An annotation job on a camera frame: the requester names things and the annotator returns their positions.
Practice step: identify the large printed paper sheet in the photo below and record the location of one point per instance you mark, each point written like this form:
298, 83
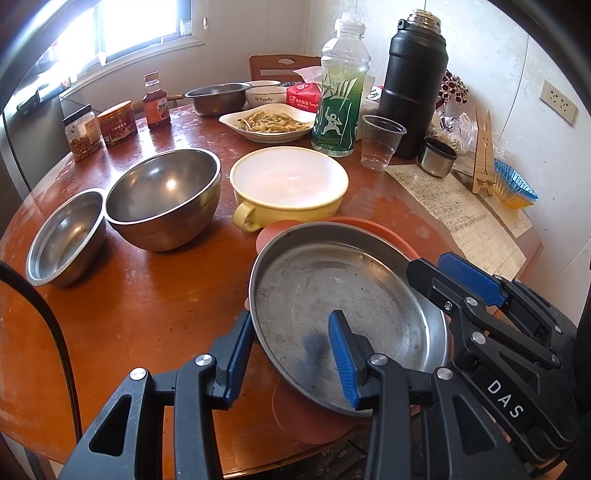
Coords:
457, 217

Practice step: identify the steel basin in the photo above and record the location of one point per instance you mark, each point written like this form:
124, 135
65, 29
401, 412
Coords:
217, 99

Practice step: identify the clear plastic cup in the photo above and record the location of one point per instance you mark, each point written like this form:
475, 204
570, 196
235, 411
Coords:
381, 143

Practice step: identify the dark red flower bouquet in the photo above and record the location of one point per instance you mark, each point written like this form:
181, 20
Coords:
455, 87

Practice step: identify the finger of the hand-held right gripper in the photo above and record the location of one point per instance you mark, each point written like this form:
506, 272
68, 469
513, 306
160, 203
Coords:
471, 277
427, 277

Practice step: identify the steel plate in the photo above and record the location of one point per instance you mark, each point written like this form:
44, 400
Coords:
314, 295

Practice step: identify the large steel bowl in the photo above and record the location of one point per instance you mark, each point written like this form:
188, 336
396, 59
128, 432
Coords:
161, 198

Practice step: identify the small steel bowl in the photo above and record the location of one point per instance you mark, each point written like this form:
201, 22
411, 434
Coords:
64, 240

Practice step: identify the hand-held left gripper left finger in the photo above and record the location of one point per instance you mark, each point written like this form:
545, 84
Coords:
235, 355

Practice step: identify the stack of blue cupcake liners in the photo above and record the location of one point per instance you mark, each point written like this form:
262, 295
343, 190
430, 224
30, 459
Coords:
515, 184

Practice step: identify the small paper sheet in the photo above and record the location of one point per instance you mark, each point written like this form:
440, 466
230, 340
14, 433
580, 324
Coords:
517, 219

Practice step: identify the window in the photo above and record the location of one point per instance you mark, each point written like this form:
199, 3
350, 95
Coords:
138, 23

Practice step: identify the pink plastic plate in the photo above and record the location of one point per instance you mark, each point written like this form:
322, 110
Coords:
300, 424

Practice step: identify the wooden phone stand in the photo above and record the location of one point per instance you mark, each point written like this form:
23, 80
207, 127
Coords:
482, 157

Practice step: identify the clear plastic bag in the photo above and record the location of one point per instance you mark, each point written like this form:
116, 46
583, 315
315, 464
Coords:
455, 129

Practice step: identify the green drink bottle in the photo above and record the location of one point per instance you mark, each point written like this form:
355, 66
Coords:
339, 106

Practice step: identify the brown sauce bottle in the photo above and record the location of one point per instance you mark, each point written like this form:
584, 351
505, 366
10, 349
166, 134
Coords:
156, 106

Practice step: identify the small windowsill bottle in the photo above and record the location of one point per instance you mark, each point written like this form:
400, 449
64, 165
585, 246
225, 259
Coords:
185, 26

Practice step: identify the steel thermos lid cup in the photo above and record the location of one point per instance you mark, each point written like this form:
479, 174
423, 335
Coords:
436, 159

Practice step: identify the white ceramic bowl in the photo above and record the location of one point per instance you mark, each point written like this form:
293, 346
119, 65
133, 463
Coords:
265, 97

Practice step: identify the wall socket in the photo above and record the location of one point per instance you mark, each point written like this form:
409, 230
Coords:
558, 102

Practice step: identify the brown wooden chair back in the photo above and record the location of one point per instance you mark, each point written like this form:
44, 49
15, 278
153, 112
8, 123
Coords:
277, 62

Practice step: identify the black thermos flask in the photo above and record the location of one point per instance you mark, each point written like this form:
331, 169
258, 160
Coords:
411, 92

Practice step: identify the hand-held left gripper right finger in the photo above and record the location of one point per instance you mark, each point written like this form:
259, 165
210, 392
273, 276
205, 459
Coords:
344, 360

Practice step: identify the white dish of food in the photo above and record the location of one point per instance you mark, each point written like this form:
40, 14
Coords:
268, 122

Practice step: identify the black-lidded plastic jar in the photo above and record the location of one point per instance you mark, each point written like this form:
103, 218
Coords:
83, 136

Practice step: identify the red tissue packet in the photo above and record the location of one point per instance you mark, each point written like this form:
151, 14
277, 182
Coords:
302, 94

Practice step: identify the red-lidded jar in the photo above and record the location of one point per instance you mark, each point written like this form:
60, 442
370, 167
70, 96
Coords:
117, 124

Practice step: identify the grey refrigerator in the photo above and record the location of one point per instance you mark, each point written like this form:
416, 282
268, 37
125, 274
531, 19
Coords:
14, 152

